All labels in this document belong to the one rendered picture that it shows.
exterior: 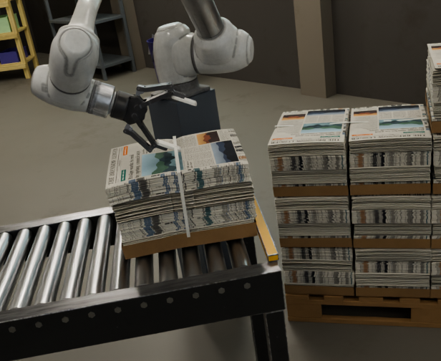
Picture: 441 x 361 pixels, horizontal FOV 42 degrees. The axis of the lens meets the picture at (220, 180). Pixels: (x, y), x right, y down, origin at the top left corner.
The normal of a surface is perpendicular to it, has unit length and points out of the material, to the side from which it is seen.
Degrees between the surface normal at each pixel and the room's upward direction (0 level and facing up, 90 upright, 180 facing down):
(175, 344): 0
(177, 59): 89
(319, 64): 90
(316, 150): 90
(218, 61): 125
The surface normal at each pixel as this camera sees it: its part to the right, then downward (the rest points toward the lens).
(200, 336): -0.14, -0.90
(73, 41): 0.29, -0.17
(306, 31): -0.73, 0.37
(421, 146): -0.24, 0.43
